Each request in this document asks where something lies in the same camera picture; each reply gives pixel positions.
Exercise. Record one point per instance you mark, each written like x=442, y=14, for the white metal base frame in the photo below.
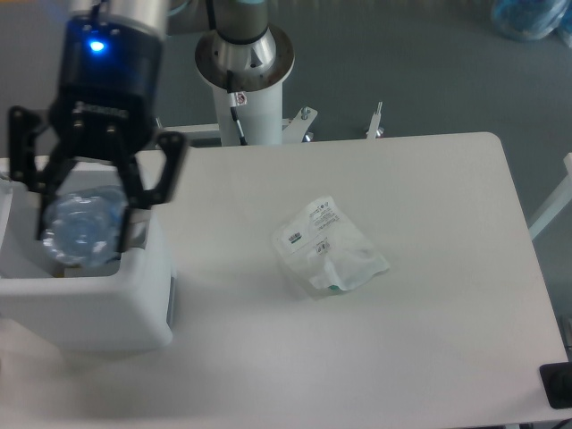
x=260, y=131

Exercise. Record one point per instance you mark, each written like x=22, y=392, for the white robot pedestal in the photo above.
x=248, y=76

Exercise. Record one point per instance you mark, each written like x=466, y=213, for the white trash can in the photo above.
x=130, y=310

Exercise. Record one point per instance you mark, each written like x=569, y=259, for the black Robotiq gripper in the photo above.
x=108, y=77

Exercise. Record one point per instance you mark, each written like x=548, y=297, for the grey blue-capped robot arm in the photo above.
x=239, y=22

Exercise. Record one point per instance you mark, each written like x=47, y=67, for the white frame leg right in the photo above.
x=553, y=204

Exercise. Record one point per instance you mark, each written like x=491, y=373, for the black device at table edge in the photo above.
x=556, y=378

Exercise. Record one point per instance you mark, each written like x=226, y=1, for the white plastic medical packaging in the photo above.
x=325, y=249

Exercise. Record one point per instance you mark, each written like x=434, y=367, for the blue plastic bag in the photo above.
x=527, y=21

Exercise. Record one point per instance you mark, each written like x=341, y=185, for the clear crushed plastic bottle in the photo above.
x=83, y=228

